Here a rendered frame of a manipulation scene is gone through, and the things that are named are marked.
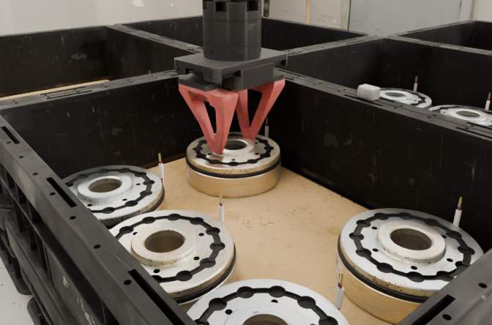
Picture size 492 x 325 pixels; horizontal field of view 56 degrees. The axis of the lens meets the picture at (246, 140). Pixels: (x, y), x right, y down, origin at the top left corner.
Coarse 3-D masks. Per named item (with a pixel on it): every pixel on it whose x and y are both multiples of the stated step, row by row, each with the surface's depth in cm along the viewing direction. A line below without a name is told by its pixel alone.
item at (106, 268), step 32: (64, 96) 45; (96, 96) 46; (352, 96) 45; (0, 128) 37; (448, 128) 37; (0, 160) 36; (32, 160) 31; (32, 192) 29; (64, 192) 27; (64, 224) 24; (96, 224) 24; (96, 256) 21; (128, 256) 21; (96, 288) 23; (128, 288) 19; (160, 288) 19; (448, 288) 19; (480, 288) 19; (128, 320) 20; (160, 320) 18; (192, 320) 18; (416, 320) 18; (448, 320) 18; (480, 320) 19
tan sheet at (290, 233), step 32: (192, 192) 47; (288, 192) 47; (320, 192) 47; (224, 224) 42; (256, 224) 42; (288, 224) 42; (320, 224) 42; (256, 256) 38; (288, 256) 38; (320, 256) 38; (320, 288) 34; (352, 320) 31
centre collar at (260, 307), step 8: (248, 304) 27; (256, 304) 27; (264, 304) 27; (272, 304) 27; (240, 312) 27; (248, 312) 27; (256, 312) 27; (264, 312) 27; (272, 312) 27; (280, 312) 27; (288, 312) 27; (232, 320) 26; (240, 320) 26; (248, 320) 27; (256, 320) 27; (264, 320) 27; (272, 320) 27; (280, 320) 27; (288, 320) 26; (296, 320) 26
